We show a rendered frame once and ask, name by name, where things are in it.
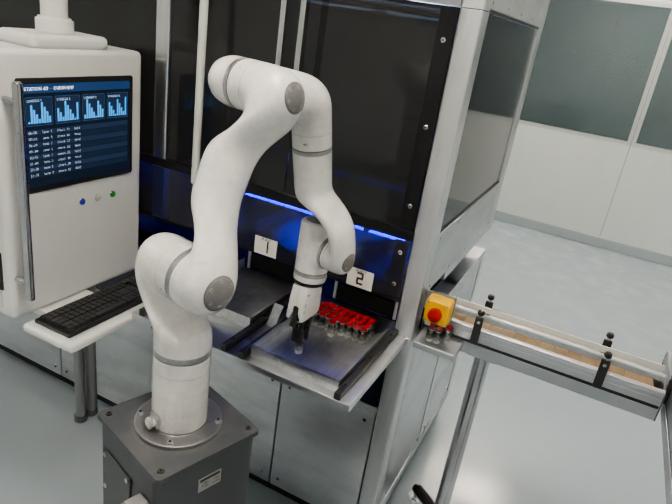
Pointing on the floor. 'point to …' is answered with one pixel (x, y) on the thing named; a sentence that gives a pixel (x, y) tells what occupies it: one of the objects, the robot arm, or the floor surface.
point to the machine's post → (426, 234)
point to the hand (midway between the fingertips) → (300, 333)
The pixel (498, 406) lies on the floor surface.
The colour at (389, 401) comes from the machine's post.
